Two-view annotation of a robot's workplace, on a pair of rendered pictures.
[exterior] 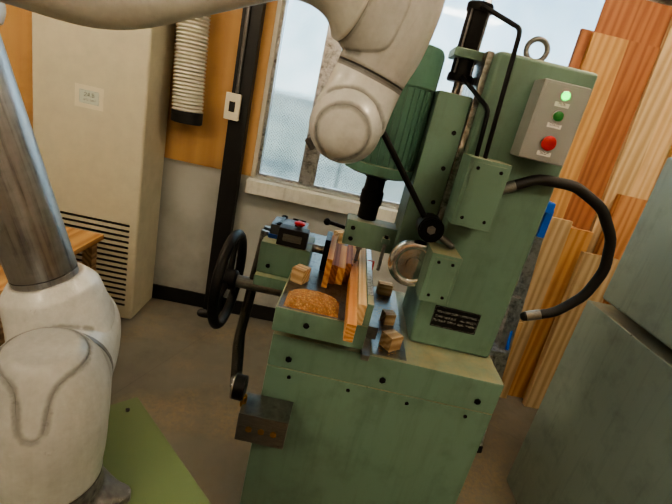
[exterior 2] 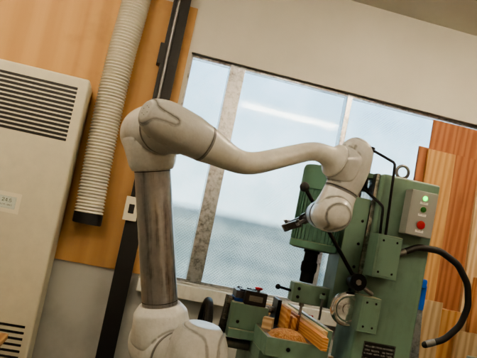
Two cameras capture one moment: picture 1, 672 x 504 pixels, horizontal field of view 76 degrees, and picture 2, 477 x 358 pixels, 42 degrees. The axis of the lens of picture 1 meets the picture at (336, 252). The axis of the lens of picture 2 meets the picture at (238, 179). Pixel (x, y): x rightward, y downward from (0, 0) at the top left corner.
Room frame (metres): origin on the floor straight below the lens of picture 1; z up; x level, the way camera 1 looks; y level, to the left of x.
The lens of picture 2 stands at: (-1.11, 0.52, 1.22)
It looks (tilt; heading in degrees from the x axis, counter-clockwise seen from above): 4 degrees up; 354
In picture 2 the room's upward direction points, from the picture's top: 12 degrees clockwise
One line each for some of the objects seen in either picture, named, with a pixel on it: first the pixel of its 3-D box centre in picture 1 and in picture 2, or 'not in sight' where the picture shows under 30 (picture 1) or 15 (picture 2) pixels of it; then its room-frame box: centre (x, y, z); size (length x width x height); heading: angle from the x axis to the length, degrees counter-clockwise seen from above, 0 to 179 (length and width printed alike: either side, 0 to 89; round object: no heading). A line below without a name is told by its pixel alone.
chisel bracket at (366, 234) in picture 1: (369, 236); (308, 295); (1.13, -0.08, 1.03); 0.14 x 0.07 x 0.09; 91
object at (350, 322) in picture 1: (352, 276); (300, 326); (1.09, -0.06, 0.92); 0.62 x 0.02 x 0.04; 1
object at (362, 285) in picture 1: (360, 266); (301, 322); (1.16, -0.08, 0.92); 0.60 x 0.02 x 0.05; 1
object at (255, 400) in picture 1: (263, 420); not in sight; (0.87, 0.08, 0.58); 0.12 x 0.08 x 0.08; 91
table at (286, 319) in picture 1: (313, 274); (265, 330); (1.16, 0.05, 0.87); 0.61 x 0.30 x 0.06; 1
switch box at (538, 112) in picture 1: (548, 123); (418, 214); (1.00, -0.38, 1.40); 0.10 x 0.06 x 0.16; 91
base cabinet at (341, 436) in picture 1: (349, 437); not in sight; (1.14, -0.18, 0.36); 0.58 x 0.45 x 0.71; 91
